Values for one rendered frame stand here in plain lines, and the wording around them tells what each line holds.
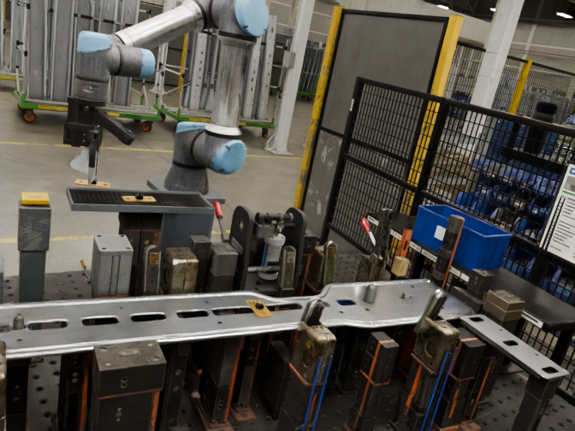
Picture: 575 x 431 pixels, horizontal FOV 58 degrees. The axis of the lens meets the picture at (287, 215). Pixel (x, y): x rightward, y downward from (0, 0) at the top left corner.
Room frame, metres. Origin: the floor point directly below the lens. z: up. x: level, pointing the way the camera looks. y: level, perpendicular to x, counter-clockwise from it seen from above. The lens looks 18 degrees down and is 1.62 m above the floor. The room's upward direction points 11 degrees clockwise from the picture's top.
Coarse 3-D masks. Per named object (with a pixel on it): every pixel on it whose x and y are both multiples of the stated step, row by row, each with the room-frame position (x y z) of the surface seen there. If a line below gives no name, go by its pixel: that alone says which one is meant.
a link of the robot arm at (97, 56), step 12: (84, 36) 1.23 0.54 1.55; (96, 36) 1.23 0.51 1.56; (108, 36) 1.27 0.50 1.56; (84, 48) 1.23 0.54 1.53; (96, 48) 1.23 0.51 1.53; (108, 48) 1.25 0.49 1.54; (84, 60) 1.23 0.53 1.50; (96, 60) 1.23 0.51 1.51; (108, 60) 1.25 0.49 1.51; (84, 72) 1.23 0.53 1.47; (96, 72) 1.23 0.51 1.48; (108, 72) 1.26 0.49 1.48
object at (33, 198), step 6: (24, 192) 1.20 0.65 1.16; (30, 192) 1.21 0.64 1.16; (36, 192) 1.22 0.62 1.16; (42, 192) 1.23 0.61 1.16; (24, 198) 1.16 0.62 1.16; (30, 198) 1.17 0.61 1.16; (36, 198) 1.18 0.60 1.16; (42, 198) 1.18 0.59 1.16; (48, 198) 1.19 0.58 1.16; (36, 204) 1.18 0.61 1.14
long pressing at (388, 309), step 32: (352, 288) 1.39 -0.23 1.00; (384, 288) 1.43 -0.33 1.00; (416, 288) 1.48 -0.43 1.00; (0, 320) 0.89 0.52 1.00; (32, 320) 0.92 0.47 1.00; (64, 320) 0.94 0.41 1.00; (128, 320) 0.99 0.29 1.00; (160, 320) 1.01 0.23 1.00; (192, 320) 1.04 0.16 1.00; (224, 320) 1.07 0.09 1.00; (256, 320) 1.10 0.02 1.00; (288, 320) 1.13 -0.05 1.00; (320, 320) 1.16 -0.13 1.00; (352, 320) 1.20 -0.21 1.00; (384, 320) 1.23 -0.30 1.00; (416, 320) 1.27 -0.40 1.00; (448, 320) 1.33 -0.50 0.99; (32, 352) 0.82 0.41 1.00; (64, 352) 0.84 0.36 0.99
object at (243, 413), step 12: (252, 312) 1.15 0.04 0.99; (252, 336) 1.13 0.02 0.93; (252, 348) 1.14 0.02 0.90; (240, 360) 1.16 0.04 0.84; (252, 360) 1.14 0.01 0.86; (240, 372) 1.15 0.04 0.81; (252, 372) 1.15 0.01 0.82; (240, 384) 1.14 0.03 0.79; (240, 396) 1.14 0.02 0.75; (240, 408) 1.14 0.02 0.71; (240, 420) 1.11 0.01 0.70
